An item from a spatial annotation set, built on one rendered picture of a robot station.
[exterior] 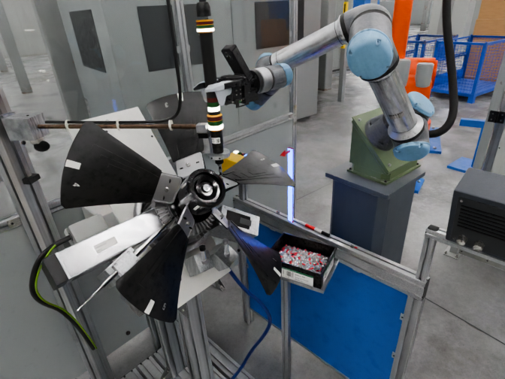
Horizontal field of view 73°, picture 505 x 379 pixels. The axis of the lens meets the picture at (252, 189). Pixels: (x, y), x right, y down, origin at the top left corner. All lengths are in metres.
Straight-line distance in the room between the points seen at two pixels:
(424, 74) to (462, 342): 3.12
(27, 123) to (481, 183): 1.29
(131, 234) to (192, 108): 0.43
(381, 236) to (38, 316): 1.53
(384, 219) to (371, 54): 0.74
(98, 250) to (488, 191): 1.00
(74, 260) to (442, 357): 1.85
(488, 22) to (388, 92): 7.74
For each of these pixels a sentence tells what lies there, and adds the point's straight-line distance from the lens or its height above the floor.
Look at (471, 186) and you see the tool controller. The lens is 1.02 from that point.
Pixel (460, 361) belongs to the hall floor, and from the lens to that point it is 2.24.
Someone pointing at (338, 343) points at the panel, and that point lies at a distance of 1.72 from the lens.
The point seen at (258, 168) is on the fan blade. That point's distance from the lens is 1.16.
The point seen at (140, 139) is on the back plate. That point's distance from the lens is 1.29.
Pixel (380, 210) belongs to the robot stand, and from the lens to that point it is 1.48.
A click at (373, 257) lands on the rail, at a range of 1.30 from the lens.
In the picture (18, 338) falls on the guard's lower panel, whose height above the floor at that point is 0.47.
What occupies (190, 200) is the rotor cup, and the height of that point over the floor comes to 1.21.
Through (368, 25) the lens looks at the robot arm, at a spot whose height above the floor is 1.60.
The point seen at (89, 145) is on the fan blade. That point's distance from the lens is 0.95.
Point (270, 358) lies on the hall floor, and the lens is 2.04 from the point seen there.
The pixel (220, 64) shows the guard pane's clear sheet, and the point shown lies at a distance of 1.95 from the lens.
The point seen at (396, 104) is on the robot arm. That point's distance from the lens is 1.16.
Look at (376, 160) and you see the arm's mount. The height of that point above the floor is 1.09.
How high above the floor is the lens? 1.66
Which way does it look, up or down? 28 degrees down
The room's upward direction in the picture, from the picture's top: 3 degrees counter-clockwise
